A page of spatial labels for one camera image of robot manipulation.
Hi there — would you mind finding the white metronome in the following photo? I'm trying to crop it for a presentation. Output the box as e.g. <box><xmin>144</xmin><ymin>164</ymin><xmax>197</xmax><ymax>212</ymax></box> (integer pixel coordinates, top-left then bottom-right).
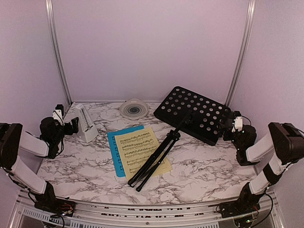
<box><xmin>75</xmin><ymin>104</ymin><xmax>98</xmax><ymax>143</ymax></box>

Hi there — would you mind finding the black music stand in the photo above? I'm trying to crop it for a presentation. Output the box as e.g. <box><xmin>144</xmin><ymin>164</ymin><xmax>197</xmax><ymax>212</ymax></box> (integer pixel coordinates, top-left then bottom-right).
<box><xmin>128</xmin><ymin>86</ymin><xmax>231</xmax><ymax>192</ymax></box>

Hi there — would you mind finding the blue sheet music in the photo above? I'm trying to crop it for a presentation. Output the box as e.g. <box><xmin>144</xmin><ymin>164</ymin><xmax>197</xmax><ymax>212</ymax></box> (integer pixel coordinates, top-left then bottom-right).
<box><xmin>107</xmin><ymin>125</ymin><xmax>144</xmax><ymax>177</ymax></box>

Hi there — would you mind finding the yellow sheet music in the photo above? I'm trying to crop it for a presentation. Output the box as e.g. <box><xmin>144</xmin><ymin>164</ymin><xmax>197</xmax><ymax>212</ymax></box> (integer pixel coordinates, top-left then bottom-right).
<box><xmin>115</xmin><ymin>126</ymin><xmax>160</xmax><ymax>180</ymax></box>

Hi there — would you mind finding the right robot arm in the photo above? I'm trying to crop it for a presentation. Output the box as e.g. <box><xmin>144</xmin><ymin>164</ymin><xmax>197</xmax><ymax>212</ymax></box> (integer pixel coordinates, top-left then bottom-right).
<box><xmin>220</xmin><ymin>111</ymin><xmax>304</xmax><ymax>213</ymax></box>

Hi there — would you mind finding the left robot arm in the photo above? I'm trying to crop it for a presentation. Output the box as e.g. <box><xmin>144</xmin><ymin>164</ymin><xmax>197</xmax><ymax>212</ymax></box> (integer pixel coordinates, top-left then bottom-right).
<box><xmin>0</xmin><ymin>122</ymin><xmax>76</xmax><ymax>207</ymax></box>

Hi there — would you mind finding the grey collapsible bowl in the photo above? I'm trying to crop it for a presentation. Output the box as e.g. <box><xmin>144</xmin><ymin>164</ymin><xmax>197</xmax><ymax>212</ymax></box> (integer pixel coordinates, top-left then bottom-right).
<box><xmin>119</xmin><ymin>98</ymin><xmax>149</xmax><ymax>120</ymax></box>

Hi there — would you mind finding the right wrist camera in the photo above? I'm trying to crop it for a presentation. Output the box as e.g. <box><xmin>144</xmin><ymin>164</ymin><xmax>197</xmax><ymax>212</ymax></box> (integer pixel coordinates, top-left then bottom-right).
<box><xmin>231</xmin><ymin>111</ymin><xmax>243</xmax><ymax>133</ymax></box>

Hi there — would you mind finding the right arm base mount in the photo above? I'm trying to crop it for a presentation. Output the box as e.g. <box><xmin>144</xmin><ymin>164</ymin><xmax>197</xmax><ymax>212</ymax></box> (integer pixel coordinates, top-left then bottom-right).
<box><xmin>216</xmin><ymin>182</ymin><xmax>263</xmax><ymax>218</ymax></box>

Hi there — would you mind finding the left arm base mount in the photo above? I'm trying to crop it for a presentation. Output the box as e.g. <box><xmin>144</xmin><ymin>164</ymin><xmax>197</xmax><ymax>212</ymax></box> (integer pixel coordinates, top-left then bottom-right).
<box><xmin>34</xmin><ymin>181</ymin><xmax>76</xmax><ymax>217</ymax></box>

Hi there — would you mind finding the aluminium front rail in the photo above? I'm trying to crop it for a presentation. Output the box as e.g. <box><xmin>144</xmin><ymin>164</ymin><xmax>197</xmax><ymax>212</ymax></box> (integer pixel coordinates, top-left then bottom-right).
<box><xmin>8</xmin><ymin>190</ymin><xmax>286</xmax><ymax>228</ymax></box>

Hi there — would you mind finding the left aluminium frame post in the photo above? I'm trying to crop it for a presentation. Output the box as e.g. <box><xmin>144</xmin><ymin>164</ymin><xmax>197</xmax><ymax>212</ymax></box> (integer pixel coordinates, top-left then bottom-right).
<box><xmin>45</xmin><ymin>0</ymin><xmax>72</xmax><ymax>105</ymax></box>

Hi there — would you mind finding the aluminium frame post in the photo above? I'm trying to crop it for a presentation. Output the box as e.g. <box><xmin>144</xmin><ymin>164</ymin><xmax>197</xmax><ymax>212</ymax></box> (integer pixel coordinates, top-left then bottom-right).
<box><xmin>45</xmin><ymin>0</ymin><xmax>72</xmax><ymax>105</ymax></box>
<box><xmin>225</xmin><ymin>0</ymin><xmax>257</xmax><ymax>106</ymax></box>

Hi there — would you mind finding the right aluminium frame post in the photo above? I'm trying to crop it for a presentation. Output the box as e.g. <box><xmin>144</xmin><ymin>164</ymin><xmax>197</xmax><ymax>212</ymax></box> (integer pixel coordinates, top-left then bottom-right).
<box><xmin>225</xmin><ymin>0</ymin><xmax>257</xmax><ymax>106</ymax></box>

